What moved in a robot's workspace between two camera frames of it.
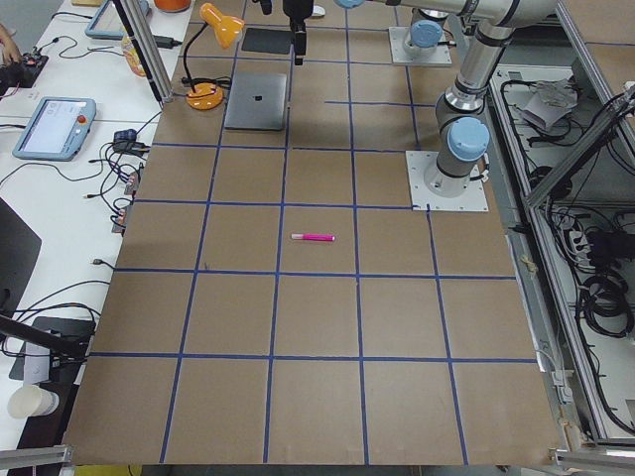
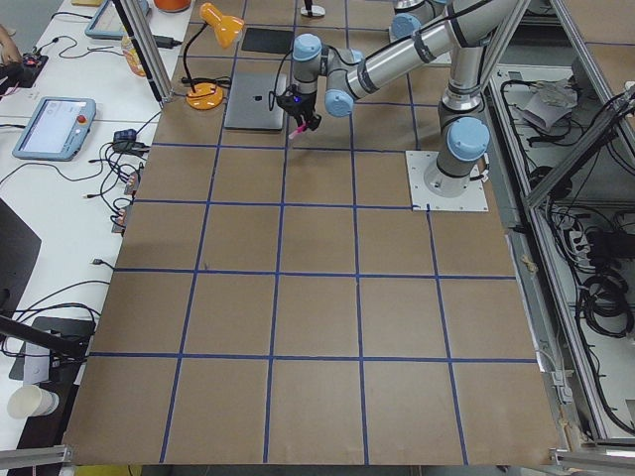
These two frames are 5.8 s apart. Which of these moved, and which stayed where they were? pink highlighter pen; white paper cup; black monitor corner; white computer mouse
Moved: pink highlighter pen
Stayed: white computer mouse; white paper cup; black monitor corner
